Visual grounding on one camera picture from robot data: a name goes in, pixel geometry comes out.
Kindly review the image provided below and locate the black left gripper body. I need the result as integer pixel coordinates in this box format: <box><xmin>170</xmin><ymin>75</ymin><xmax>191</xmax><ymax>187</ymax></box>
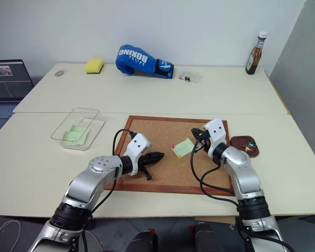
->
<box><xmin>137</xmin><ymin>153</ymin><xmax>152</xmax><ymax>173</ymax></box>

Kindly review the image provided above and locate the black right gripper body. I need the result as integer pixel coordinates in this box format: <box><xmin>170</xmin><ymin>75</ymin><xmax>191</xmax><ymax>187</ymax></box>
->
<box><xmin>199</xmin><ymin>129</ymin><xmax>212</xmax><ymax>153</ymax></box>

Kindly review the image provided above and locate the green sticky note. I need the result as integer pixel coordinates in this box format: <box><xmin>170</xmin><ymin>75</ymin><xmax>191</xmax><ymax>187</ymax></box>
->
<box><xmin>69</xmin><ymin>124</ymin><xmax>91</xmax><ymax>135</ymax></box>
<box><xmin>62</xmin><ymin>130</ymin><xmax>88</xmax><ymax>145</ymax></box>
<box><xmin>171</xmin><ymin>138</ymin><xmax>194</xmax><ymax>158</ymax></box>

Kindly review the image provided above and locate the brown tray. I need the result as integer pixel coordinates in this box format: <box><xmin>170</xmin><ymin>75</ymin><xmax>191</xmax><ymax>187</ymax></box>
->
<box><xmin>230</xmin><ymin>135</ymin><xmax>260</xmax><ymax>158</ymax></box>

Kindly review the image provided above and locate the small clear compartment box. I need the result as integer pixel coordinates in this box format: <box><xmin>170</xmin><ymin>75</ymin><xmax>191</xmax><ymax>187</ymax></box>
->
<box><xmin>177</xmin><ymin>70</ymin><xmax>203</xmax><ymax>84</ymax></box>

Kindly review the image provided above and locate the clear plastic box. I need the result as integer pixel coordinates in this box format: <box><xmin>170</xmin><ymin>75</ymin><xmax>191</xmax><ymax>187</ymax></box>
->
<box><xmin>50</xmin><ymin>107</ymin><xmax>106</xmax><ymax>152</ymax></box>

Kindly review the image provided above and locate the wood-framed cork board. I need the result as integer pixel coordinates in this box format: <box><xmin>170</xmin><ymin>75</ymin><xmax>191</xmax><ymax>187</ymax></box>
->
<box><xmin>104</xmin><ymin>115</ymin><xmax>236</xmax><ymax>197</ymax></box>

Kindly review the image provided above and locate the dark rounded shape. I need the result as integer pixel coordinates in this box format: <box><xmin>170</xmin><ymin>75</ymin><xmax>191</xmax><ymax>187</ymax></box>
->
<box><xmin>191</xmin><ymin>222</ymin><xmax>224</xmax><ymax>252</ymax></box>
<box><xmin>131</xmin><ymin>228</ymin><xmax>159</xmax><ymax>252</ymax></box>

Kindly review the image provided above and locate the brown sauce bottle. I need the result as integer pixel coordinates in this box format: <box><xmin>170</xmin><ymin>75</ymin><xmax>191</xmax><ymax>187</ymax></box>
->
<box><xmin>245</xmin><ymin>31</ymin><xmax>268</xmax><ymax>75</ymax></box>

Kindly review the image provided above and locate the blue boxing glove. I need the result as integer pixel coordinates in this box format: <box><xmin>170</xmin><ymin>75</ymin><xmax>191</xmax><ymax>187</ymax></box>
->
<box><xmin>115</xmin><ymin>44</ymin><xmax>175</xmax><ymax>79</ymax></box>

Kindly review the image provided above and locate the yellow green sponge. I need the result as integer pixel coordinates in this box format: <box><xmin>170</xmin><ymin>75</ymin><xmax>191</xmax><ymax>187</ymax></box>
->
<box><xmin>84</xmin><ymin>58</ymin><xmax>105</xmax><ymax>75</ymax></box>

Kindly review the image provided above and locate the grey laptop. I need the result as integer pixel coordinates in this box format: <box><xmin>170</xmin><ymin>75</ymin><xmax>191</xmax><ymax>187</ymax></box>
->
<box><xmin>0</xmin><ymin>59</ymin><xmax>35</xmax><ymax>142</ymax></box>

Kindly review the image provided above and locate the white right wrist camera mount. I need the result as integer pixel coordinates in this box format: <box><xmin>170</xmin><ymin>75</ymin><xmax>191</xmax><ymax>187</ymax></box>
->
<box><xmin>204</xmin><ymin>118</ymin><xmax>230</xmax><ymax>158</ymax></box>

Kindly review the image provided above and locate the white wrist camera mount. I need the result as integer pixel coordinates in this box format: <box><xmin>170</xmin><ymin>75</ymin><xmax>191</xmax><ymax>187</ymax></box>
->
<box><xmin>204</xmin><ymin>118</ymin><xmax>230</xmax><ymax>158</ymax></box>
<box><xmin>124</xmin><ymin>133</ymin><xmax>151</xmax><ymax>176</ymax></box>

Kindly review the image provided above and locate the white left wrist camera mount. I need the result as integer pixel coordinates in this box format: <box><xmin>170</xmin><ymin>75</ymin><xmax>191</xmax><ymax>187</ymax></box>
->
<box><xmin>124</xmin><ymin>133</ymin><xmax>151</xmax><ymax>176</ymax></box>

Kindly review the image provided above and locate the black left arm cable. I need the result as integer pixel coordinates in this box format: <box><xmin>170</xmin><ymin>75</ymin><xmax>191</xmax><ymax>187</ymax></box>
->
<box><xmin>80</xmin><ymin>129</ymin><xmax>136</xmax><ymax>252</ymax></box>

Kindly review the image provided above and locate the thin white cable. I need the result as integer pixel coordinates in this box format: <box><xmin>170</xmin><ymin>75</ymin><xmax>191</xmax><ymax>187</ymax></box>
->
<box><xmin>0</xmin><ymin>215</ymin><xmax>22</xmax><ymax>252</ymax></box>

